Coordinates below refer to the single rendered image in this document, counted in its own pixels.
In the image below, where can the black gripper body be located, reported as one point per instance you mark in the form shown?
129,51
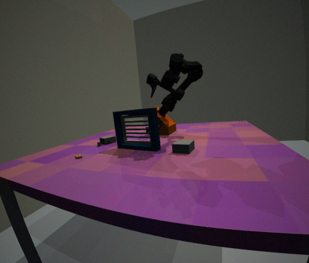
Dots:
166,85

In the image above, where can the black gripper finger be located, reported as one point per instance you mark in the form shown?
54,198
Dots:
171,96
153,85

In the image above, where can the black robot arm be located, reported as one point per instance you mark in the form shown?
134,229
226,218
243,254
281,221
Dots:
177,65

